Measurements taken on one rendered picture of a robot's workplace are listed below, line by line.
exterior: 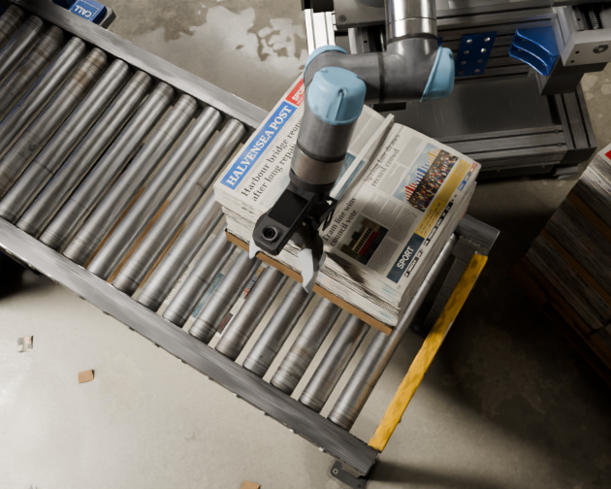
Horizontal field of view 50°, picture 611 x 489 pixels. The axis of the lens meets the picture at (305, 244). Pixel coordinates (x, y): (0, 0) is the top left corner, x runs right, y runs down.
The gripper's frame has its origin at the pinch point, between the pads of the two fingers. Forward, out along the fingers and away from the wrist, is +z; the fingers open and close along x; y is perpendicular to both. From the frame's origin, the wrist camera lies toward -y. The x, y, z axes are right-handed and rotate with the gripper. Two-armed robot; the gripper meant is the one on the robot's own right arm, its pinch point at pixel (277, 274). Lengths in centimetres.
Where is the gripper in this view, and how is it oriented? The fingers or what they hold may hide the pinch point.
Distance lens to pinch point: 109.4
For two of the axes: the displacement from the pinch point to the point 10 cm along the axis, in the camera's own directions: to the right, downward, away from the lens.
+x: -8.4, -4.8, 2.4
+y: 4.9, -4.8, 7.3
